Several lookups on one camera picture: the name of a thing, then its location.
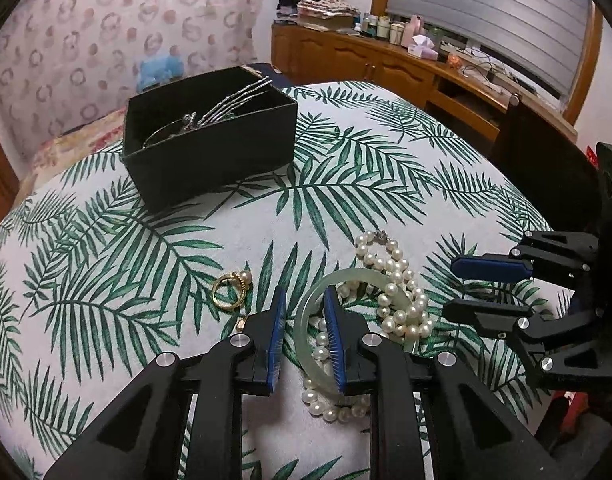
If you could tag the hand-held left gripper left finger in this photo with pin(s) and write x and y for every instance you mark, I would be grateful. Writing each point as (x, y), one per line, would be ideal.
(276, 340)

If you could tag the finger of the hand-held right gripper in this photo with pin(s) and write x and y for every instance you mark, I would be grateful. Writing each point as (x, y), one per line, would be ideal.
(481, 312)
(491, 266)

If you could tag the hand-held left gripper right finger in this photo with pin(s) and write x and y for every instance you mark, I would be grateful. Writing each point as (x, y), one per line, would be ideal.
(336, 345)

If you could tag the pale green jade bangle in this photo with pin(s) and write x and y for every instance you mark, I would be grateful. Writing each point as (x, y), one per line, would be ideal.
(366, 276)

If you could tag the black box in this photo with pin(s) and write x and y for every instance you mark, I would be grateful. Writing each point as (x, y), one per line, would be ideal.
(211, 165)

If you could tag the silver bangle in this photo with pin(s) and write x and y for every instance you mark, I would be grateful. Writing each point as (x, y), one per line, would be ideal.
(158, 132)

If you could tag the silver hair comb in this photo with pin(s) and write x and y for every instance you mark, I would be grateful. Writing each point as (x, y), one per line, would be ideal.
(226, 105)

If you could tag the small gold earring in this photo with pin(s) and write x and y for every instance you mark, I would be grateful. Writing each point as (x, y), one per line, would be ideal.
(241, 323)

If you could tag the black chair back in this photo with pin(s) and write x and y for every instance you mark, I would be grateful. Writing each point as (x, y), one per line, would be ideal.
(546, 170)

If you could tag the pink tissue box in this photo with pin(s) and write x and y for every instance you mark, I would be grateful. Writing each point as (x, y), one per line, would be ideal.
(422, 47)

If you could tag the grey window blind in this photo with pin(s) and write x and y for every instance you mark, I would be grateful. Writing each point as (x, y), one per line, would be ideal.
(486, 10)

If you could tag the wooden sideboard cabinet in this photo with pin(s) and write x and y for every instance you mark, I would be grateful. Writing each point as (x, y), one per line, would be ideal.
(361, 57)

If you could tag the dark blue blanket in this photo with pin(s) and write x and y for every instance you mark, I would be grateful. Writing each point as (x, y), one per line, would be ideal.
(273, 77)

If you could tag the row of cosmetic bottles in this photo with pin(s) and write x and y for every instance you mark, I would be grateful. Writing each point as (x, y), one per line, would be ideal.
(381, 27)

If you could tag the floral bedspread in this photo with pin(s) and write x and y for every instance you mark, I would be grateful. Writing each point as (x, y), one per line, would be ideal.
(76, 140)

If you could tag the blue plush toy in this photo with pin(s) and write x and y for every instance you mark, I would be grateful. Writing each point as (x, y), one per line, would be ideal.
(158, 67)

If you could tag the patterned folded cloth stack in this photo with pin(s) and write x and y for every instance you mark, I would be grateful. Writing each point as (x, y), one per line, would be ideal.
(331, 10)

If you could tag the dark folded clothes stack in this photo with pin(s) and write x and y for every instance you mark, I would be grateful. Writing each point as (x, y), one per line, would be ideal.
(293, 2)

